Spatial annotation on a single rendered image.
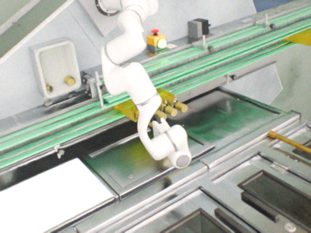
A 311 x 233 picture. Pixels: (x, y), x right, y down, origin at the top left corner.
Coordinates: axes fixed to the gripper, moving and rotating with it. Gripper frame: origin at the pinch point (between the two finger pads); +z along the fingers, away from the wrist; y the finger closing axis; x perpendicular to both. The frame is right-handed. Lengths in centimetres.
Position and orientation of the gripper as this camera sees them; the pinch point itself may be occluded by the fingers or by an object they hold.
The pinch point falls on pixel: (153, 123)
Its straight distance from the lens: 148.9
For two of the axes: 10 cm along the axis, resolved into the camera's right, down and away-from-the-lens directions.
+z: -3.0, -3.9, 8.7
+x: -9.4, 2.6, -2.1
